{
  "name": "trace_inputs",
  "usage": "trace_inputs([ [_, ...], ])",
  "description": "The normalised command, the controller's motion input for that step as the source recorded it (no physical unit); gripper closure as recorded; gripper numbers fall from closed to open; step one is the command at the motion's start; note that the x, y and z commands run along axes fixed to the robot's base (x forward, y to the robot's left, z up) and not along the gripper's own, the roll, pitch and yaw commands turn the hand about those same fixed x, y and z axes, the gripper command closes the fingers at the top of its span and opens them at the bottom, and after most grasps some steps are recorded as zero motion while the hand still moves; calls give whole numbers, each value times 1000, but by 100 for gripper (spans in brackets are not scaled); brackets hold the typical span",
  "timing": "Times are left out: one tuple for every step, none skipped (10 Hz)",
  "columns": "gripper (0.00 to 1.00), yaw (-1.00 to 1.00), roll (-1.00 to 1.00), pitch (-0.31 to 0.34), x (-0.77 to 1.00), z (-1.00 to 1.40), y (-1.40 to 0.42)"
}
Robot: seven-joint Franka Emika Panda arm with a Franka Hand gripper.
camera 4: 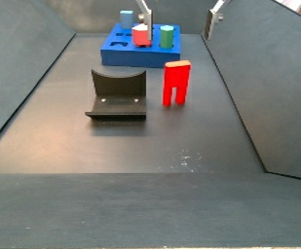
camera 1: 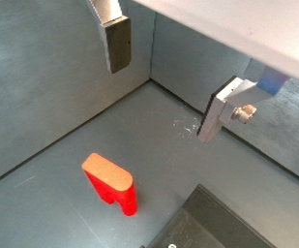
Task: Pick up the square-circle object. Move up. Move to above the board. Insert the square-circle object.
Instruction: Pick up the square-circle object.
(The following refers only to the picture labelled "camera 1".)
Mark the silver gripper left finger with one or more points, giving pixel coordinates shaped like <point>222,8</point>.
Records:
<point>116,32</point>

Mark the red square-circle foam block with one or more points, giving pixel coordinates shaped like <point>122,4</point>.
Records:
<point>113,182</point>

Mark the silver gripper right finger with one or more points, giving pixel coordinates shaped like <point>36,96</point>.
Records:
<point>232,102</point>

